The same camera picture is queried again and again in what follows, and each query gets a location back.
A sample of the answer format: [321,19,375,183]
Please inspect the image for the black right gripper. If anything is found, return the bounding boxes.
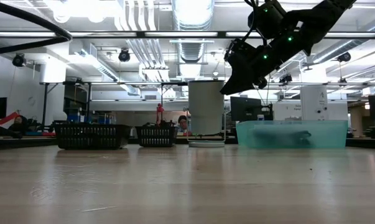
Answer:
[220,39,275,96]

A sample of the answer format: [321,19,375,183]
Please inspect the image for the clear cylinder container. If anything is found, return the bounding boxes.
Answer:
[186,80,227,148]

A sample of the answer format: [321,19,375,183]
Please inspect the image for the teal translucent plastic bin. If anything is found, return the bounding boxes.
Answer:
[236,120,349,149]

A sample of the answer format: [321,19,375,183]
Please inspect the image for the black monitor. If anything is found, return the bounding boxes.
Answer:
[230,96,274,122]

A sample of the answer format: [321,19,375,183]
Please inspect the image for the person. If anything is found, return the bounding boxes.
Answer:
[8,114,29,134]
[176,114,191,137]

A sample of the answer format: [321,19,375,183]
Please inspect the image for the red object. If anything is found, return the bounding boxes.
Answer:
[155,103,165,125]

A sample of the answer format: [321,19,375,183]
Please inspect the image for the small black mesh basket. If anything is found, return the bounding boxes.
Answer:
[135,125,177,148]

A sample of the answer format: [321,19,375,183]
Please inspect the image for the black overhead crossbar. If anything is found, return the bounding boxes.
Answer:
[0,30,375,39]

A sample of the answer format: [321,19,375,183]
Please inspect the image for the black metal rack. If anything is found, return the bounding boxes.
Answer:
[39,81,188,125]

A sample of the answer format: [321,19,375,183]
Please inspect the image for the wide black mesh basket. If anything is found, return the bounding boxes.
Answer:
[53,123,132,150]

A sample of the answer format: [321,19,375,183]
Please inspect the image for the red white flag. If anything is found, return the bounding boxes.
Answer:
[0,111,21,126]

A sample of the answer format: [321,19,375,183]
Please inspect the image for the thick black curved cable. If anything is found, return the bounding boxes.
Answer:
[0,0,73,57]

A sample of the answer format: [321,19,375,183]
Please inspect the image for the black aluminium table frame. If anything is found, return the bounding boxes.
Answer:
[0,136,375,151]

